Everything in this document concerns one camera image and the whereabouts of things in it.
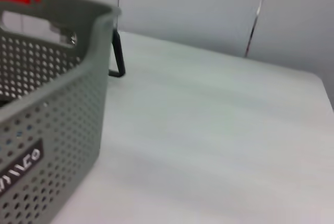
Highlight grey perforated storage bin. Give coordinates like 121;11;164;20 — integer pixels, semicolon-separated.
0;0;123;224

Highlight glass pitcher black handle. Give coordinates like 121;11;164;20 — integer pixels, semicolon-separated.
51;22;126;78

